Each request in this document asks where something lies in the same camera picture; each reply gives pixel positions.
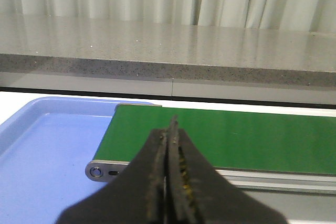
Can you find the silver aluminium conveyor frame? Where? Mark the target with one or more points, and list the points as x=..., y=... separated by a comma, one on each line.
x=105, y=171

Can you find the grey stone counter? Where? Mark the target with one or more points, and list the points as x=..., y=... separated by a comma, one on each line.
x=138, y=58

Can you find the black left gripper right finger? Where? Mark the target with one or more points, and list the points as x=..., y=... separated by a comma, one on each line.
x=199, y=194

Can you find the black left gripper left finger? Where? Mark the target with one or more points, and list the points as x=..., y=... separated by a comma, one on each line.
x=136, y=195

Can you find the green conveyor belt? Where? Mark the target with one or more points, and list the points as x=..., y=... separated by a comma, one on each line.
x=229, y=139

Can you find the blue plastic tray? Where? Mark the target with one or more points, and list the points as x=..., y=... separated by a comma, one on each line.
x=45, y=147

